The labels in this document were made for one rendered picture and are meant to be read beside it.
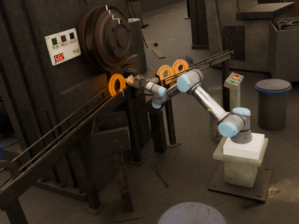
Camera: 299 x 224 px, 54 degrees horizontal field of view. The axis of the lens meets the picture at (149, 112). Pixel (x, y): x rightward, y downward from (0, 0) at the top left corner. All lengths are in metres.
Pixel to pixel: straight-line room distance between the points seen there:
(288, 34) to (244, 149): 2.02
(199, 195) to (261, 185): 0.46
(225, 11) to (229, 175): 2.91
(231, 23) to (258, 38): 0.46
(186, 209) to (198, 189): 0.79
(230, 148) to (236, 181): 0.30
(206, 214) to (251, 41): 3.38
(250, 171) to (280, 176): 0.33
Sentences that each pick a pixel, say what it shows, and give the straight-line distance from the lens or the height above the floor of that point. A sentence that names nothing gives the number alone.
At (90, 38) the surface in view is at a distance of 2.04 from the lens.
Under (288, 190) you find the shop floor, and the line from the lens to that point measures 2.35.
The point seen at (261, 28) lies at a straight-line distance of 4.45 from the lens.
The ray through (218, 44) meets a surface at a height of 0.42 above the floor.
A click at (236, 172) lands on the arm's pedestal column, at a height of 0.14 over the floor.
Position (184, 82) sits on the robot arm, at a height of 0.82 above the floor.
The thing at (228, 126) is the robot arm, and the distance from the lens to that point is 1.93.
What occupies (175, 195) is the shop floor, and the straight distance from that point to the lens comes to 2.27.
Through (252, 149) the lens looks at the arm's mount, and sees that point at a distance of 2.09.
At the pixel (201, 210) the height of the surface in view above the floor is 0.43.
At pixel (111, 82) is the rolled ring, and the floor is 0.81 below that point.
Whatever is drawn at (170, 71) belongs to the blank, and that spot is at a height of 0.72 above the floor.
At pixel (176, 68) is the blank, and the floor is 0.74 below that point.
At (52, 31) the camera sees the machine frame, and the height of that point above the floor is 1.26.
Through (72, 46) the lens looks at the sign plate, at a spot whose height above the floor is 1.13.
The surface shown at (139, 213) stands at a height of 0.01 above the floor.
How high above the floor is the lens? 1.48
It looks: 24 degrees down
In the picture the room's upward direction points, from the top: 8 degrees counter-clockwise
